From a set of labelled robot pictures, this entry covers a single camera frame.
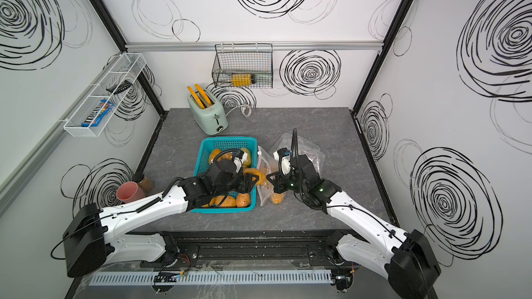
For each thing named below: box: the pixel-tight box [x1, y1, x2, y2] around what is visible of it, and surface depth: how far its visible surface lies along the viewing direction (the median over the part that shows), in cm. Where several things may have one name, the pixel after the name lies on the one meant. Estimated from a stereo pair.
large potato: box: [270, 192, 285, 205], surface depth 84 cm
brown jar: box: [137, 175, 156, 194], surface depth 88 cm
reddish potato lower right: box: [235, 193, 251, 208], surface depth 82 cm
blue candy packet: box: [81, 99, 115, 127], surface depth 72 cm
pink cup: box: [116, 181, 147, 203], surface depth 82 cm
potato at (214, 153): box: [208, 148, 222, 165], surface depth 98 cm
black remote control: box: [105, 79, 133, 95], surface depth 82 cm
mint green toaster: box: [187, 89, 229, 135], surface depth 104 cm
